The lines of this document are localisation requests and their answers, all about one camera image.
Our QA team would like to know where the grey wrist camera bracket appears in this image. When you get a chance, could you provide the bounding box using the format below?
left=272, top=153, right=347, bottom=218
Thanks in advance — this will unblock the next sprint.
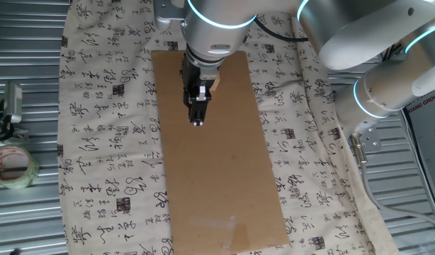
left=153, top=0, right=187, bottom=32

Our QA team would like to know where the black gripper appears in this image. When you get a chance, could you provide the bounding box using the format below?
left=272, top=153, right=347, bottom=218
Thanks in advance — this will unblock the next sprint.
left=179, top=52, right=222, bottom=128

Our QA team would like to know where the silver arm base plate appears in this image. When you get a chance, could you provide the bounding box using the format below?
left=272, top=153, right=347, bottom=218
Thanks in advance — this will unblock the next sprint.
left=349, top=122, right=383, bottom=154

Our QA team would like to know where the brown cardboard sheet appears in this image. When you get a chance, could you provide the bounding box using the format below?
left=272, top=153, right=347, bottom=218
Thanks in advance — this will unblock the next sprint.
left=150, top=50, right=291, bottom=255

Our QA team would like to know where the clear packing tape roll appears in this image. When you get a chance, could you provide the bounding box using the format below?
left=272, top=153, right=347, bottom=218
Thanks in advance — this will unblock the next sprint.
left=0, top=144, right=40, bottom=191

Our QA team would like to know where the silver finned camera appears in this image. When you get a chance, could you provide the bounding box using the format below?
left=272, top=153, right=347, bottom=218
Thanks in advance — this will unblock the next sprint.
left=4, top=81, right=23, bottom=124

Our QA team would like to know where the grey arm base cable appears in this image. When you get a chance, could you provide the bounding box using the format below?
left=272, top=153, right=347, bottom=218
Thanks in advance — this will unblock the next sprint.
left=358, top=161, right=435, bottom=231

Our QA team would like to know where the metal cable connector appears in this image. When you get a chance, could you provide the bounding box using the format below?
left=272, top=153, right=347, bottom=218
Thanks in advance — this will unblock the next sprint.
left=349, top=133, right=368, bottom=164

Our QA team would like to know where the calligraphy print cloth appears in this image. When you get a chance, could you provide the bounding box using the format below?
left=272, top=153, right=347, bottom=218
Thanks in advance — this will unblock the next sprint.
left=57, top=0, right=401, bottom=255

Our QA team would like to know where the printed grey poster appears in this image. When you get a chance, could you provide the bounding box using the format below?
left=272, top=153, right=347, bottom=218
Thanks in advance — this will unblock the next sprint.
left=403, top=88, right=435, bottom=213

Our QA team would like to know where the thick black gripper cable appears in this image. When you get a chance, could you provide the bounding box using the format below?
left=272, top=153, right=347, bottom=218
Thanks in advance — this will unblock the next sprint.
left=252, top=16, right=310, bottom=43

